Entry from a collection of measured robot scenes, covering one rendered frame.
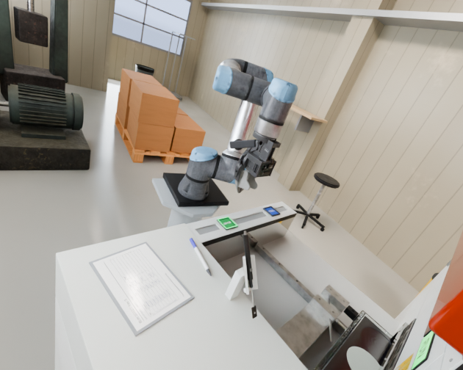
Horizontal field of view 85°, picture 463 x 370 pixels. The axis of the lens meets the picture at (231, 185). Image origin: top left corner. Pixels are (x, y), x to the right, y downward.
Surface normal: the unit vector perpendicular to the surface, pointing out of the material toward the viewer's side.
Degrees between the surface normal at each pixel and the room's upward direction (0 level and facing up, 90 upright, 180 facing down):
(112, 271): 0
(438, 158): 90
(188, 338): 0
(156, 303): 0
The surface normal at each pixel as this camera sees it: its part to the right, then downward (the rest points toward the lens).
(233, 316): 0.31, -0.84
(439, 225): -0.83, -0.02
